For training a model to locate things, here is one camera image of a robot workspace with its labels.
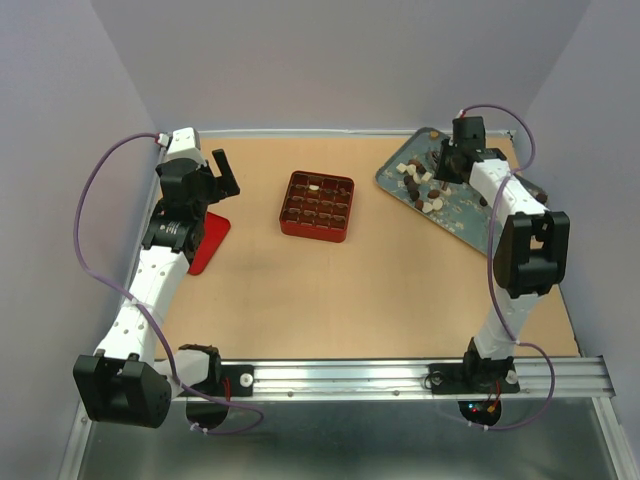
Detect blue floral tray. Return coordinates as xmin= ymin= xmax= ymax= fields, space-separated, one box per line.
xmin=374 ymin=126 xmax=550 ymax=261

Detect red box lid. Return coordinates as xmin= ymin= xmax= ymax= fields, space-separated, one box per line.
xmin=188 ymin=212 xmax=231 ymax=276

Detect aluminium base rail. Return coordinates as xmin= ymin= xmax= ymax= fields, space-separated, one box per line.
xmin=222 ymin=357 xmax=615 ymax=402

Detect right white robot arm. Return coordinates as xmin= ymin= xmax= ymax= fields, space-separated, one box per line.
xmin=428 ymin=112 xmax=570 ymax=395

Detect metal tongs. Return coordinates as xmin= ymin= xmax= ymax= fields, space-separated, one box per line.
xmin=428 ymin=150 xmax=449 ymax=192

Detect red chocolate box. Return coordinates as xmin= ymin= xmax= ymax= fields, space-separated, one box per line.
xmin=279 ymin=170 xmax=355 ymax=243

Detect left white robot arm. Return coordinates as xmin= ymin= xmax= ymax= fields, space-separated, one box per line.
xmin=73 ymin=149 xmax=240 ymax=428

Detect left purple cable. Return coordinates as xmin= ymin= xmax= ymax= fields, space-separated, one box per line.
xmin=74 ymin=131 xmax=265 ymax=436

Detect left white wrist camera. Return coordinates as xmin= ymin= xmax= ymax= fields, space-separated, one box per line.
xmin=164 ymin=127 xmax=204 ymax=163

